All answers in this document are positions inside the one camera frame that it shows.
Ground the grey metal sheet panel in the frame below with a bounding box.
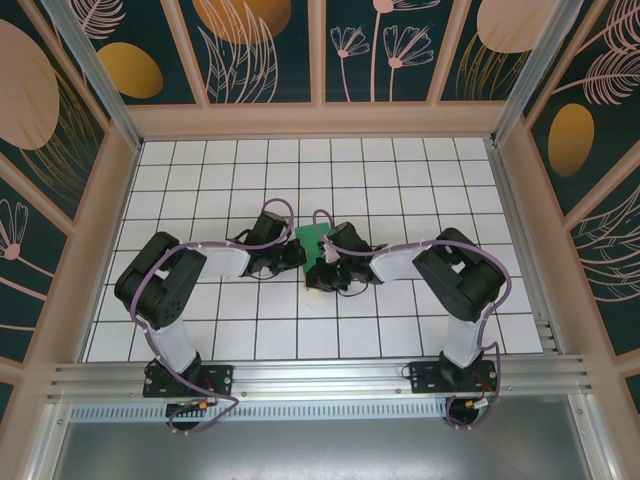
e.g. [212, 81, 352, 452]
[29, 394, 617, 480]

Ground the small black controller board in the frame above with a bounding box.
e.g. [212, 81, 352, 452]
[166, 399, 217, 415]
[464, 396, 500, 415]

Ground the long aluminium mounting rail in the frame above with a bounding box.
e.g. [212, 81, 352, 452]
[47, 354, 595, 402]

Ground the slotted grey cable duct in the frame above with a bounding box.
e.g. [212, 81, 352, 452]
[69, 402, 452, 422]

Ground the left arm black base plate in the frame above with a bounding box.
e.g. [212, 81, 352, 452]
[143, 361, 235, 399]

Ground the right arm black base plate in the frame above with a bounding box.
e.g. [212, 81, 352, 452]
[409, 358, 499, 396]

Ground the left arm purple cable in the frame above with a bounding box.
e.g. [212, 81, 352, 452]
[128, 198, 297, 435]

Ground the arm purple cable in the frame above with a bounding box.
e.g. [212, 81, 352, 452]
[312, 208, 513, 432]
[128, 198, 297, 435]

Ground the aluminium side rail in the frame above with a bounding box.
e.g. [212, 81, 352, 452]
[486, 141, 560, 357]

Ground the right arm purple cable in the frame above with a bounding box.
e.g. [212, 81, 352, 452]
[312, 208, 513, 432]

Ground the aluminium frame post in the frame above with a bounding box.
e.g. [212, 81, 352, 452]
[489, 0, 585, 147]
[39, 0, 145, 152]

